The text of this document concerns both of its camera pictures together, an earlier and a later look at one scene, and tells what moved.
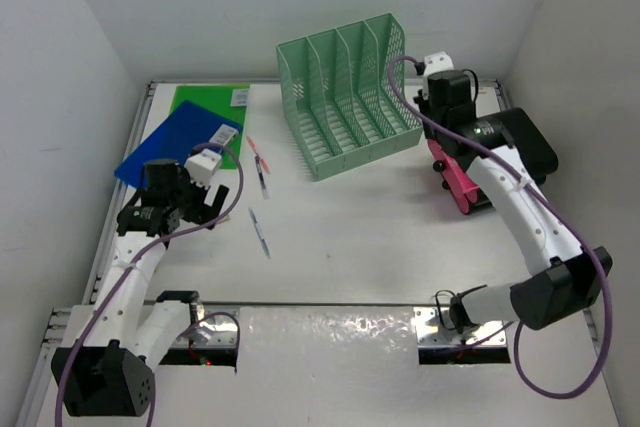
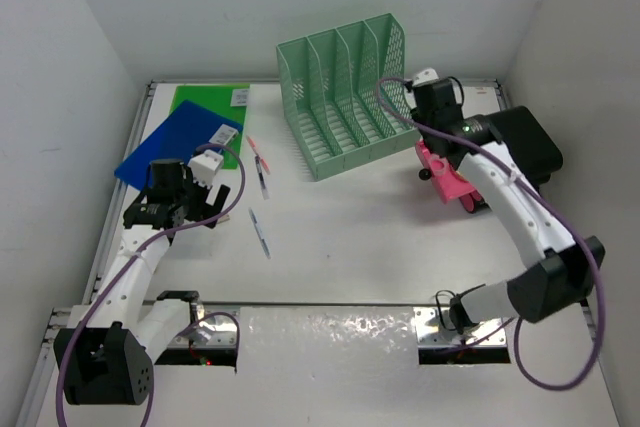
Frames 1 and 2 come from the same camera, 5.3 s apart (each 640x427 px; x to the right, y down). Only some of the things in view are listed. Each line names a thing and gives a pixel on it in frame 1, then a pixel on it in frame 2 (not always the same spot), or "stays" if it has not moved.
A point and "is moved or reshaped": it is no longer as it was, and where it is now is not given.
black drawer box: x=509 y=128 stays
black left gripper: x=202 y=212 stays
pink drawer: x=460 y=184 is moved or reshaped
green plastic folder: x=228 y=101 stays
